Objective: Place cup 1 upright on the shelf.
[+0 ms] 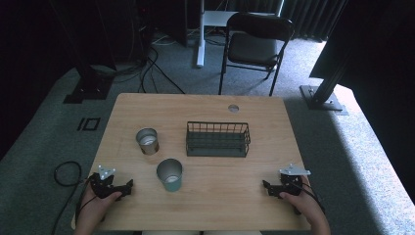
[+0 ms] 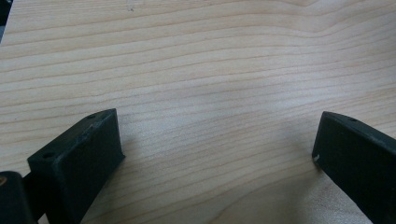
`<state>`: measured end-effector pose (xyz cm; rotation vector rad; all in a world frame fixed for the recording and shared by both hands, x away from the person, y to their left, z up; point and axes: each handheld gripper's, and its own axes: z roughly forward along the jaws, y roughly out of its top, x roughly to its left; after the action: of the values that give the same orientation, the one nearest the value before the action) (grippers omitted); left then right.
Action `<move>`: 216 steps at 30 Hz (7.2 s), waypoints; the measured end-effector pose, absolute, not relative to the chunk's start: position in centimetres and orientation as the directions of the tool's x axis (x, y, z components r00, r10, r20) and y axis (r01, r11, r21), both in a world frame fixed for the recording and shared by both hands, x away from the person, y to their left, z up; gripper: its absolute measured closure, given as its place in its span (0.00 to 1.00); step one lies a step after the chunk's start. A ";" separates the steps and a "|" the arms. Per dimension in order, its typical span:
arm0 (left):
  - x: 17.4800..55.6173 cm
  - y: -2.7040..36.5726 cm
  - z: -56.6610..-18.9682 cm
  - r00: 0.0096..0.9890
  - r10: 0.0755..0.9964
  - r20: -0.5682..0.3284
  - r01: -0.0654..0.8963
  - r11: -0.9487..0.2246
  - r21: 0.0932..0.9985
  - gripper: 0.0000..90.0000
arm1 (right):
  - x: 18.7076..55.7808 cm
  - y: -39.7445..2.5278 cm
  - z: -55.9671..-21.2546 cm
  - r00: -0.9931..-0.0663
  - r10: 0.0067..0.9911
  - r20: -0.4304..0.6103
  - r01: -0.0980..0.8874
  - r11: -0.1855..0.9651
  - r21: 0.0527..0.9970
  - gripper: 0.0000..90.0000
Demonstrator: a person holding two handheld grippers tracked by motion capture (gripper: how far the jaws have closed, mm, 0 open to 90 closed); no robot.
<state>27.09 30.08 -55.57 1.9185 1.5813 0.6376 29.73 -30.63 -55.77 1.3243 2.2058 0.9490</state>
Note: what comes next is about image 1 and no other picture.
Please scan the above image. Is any black wire basket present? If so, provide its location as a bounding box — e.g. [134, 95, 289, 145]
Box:
[185, 120, 252, 159]

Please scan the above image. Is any person's left hand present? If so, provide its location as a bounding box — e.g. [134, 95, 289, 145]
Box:
[77, 182, 123, 219]

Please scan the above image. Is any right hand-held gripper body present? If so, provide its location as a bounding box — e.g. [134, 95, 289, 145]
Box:
[276, 164, 312, 197]

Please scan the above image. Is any person's right hand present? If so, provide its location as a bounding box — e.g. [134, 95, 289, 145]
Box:
[279, 175, 323, 223]

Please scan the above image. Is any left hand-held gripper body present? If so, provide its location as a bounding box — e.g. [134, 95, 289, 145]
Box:
[88, 164, 124, 200]

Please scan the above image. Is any dark curtain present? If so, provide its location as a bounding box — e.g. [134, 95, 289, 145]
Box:
[280, 0, 348, 43]

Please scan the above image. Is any black stand with flat base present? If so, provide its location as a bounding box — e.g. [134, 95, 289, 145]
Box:
[48, 0, 115, 105]

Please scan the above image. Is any silver steel cup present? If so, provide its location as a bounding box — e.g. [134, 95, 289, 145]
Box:
[135, 127, 161, 156]

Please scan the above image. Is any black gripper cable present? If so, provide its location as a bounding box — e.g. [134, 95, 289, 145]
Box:
[292, 180, 327, 215]

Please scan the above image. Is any black looped cable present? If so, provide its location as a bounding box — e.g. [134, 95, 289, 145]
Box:
[50, 161, 83, 235]

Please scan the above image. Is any black folding chair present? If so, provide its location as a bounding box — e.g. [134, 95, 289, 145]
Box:
[217, 12, 296, 98]

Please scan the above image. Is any teal steel cup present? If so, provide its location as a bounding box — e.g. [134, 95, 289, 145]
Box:
[156, 158, 184, 193]

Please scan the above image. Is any black metal stand with bolted base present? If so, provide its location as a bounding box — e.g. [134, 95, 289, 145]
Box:
[299, 48, 349, 117]

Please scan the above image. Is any bundle of floor cables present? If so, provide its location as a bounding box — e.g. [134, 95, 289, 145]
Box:
[91, 30, 187, 96]

